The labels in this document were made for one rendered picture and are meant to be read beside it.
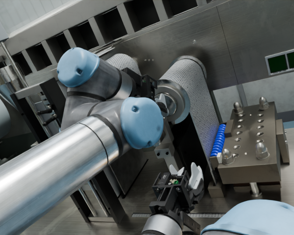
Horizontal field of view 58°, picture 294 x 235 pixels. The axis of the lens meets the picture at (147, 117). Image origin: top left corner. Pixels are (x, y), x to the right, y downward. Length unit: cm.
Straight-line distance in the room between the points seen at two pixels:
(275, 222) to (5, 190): 24
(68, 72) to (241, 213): 38
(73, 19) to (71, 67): 78
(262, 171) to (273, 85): 220
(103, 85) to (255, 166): 49
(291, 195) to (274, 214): 69
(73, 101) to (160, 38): 66
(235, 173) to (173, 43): 54
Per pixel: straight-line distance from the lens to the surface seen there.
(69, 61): 51
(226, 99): 304
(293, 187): 91
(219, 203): 91
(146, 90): 65
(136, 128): 36
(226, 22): 102
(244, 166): 81
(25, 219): 32
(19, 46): 153
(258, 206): 21
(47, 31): 138
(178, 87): 76
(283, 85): 297
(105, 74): 52
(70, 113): 50
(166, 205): 55
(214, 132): 98
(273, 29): 102
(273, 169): 80
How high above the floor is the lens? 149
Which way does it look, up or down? 19 degrees down
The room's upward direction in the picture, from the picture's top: 23 degrees counter-clockwise
